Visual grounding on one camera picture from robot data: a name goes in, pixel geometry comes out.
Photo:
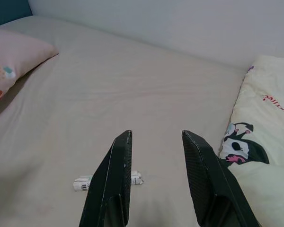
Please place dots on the white mattress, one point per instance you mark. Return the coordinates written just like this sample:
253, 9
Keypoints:
109, 94

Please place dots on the teal bed frame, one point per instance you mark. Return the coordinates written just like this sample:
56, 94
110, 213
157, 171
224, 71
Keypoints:
7, 11

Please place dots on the cream cartoon print blanket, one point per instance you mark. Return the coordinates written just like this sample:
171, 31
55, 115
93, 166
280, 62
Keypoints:
269, 118

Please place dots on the pink patterned pillow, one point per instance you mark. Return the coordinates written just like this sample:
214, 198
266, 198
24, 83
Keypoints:
19, 54

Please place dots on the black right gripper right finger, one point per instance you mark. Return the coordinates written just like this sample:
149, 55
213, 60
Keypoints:
210, 189

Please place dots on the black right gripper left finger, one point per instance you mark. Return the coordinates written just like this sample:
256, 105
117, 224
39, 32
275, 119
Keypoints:
109, 189

